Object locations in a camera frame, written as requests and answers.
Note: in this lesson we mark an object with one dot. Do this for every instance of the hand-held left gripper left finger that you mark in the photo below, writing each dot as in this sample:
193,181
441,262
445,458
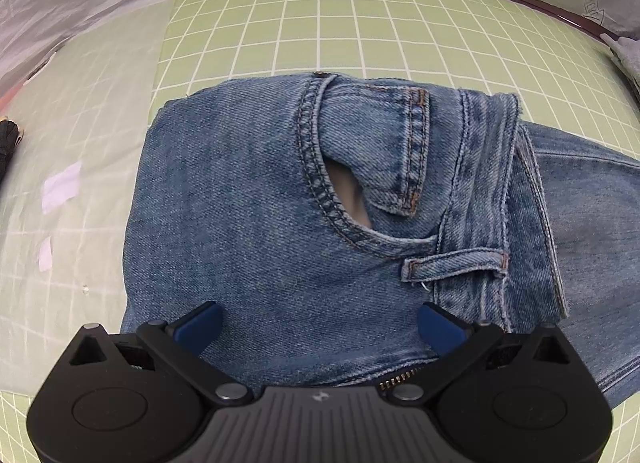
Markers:
201,330

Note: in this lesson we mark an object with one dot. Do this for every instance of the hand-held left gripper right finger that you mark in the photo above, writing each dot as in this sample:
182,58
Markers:
439,330

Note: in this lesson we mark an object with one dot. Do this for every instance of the blue denim jeans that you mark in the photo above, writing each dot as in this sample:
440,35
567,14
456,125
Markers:
250,223

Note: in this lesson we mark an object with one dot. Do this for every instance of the black woven object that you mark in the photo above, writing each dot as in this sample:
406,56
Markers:
7,145

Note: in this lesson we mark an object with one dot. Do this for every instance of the light grey sweatshirt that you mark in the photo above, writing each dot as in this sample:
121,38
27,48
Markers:
629,55

